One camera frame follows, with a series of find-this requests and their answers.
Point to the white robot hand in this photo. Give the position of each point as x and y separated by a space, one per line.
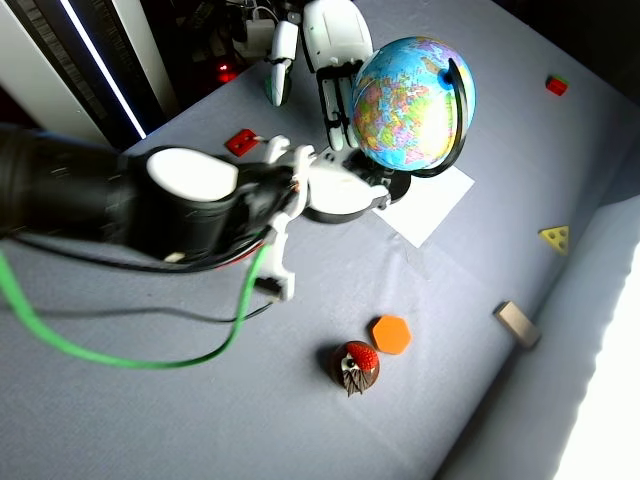
340 195
335 35

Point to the blue desk globe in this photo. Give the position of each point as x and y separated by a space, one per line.
400 100

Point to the white paper sheet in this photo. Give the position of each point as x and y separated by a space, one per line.
430 210

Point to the white electronics box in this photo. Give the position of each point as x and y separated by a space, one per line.
260 37

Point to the red flat block with holes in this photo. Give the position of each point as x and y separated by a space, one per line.
241 142

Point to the orange hexagon block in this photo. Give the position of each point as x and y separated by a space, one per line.
391 334

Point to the chocolate cake toy with strawberry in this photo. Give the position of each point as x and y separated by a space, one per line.
357 370

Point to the brown rectangular wooden block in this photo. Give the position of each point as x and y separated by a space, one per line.
517 325

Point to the yellow triangle block with holes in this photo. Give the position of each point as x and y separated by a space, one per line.
556 240

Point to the red and green small block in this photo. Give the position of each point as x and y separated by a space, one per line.
556 86

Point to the grey table cloth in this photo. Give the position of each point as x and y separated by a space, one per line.
350 425

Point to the white upright panel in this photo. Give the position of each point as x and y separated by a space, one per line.
30 75

